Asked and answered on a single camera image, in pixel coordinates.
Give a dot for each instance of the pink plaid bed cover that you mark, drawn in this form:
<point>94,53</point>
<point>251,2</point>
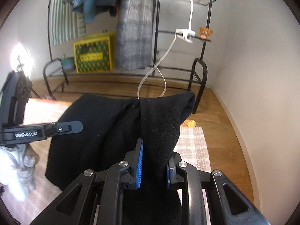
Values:
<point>191,146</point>

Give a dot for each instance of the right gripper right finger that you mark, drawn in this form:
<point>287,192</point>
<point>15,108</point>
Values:
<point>174,179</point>

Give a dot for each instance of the yellow green box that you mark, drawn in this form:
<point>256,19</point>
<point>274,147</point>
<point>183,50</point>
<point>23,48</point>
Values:
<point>95,53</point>

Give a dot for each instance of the grey plaid coat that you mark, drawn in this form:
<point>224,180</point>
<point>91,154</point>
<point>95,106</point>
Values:
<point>134,35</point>

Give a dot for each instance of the black garment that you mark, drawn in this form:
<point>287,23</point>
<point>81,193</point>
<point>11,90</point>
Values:
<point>111,128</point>

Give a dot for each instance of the black wire rack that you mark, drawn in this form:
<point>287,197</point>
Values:
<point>155,69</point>

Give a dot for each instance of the ring light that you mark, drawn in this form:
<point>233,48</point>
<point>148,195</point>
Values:
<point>21,60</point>

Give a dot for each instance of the left hand white glove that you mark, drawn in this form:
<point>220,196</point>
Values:
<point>18,169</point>

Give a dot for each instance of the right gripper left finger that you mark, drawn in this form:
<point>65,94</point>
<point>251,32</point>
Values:
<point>132,178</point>

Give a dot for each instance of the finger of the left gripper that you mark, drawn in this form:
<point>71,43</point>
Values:
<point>63,128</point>

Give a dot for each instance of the teddy bear toy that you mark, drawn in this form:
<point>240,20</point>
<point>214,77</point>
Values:
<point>204,33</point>

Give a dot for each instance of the teal jacket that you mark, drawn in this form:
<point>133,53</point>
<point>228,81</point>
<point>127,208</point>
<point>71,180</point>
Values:
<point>89,10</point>

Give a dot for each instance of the striped green white rug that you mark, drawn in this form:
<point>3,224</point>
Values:
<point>63,24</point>

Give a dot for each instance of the potted plant teal pot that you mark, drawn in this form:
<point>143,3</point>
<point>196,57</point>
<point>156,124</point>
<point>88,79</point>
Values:
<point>68,63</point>

